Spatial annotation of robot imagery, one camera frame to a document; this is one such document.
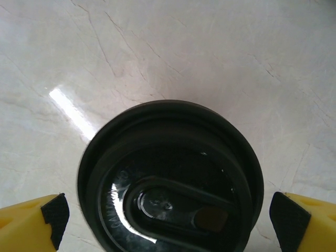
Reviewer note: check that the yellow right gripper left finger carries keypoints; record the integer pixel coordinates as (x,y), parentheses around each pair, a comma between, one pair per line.
(23,228)

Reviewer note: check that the black plastic cup lid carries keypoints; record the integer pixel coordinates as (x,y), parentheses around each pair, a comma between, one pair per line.
(170,170)

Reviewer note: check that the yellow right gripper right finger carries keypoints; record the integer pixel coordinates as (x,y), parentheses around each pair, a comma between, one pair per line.
(309,225)

